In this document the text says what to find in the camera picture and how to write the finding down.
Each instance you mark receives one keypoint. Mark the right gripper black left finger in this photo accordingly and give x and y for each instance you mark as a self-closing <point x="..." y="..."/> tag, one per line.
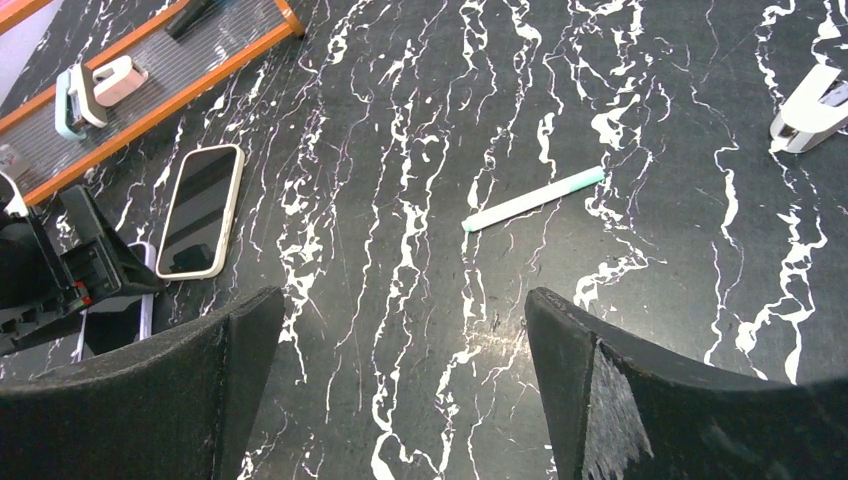
<point x="178" y="405"/>

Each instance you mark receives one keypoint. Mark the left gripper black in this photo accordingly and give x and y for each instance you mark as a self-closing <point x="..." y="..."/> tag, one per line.
<point x="43" y="291"/>

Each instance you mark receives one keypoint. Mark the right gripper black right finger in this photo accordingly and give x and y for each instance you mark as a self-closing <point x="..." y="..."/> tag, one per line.
<point x="621" y="407"/>

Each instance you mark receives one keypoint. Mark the lavender phone case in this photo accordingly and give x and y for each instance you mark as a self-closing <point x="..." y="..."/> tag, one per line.
<point x="113" y="324"/>

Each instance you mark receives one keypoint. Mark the phone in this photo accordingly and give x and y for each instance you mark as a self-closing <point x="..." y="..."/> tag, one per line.
<point x="201" y="212"/>

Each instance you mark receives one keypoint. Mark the orange wooden shelf rack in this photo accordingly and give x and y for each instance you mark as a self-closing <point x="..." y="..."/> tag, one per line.
<point x="227" y="37"/>

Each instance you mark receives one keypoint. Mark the teal white stapler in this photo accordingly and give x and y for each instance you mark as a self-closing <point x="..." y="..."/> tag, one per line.
<point x="75" y="106"/>

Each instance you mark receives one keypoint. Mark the pink white stapler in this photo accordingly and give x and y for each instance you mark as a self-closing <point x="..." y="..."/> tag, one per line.
<point x="117" y="79"/>

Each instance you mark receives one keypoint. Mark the white green marker pen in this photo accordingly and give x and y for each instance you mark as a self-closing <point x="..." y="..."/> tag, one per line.
<point x="533" y="199"/>

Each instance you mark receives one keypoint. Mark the small black object on shelf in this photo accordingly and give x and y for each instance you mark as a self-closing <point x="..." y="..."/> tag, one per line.
<point x="187" y="16"/>

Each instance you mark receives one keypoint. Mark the white staple remover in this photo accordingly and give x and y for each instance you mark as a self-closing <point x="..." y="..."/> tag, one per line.
<point x="815" y="111"/>

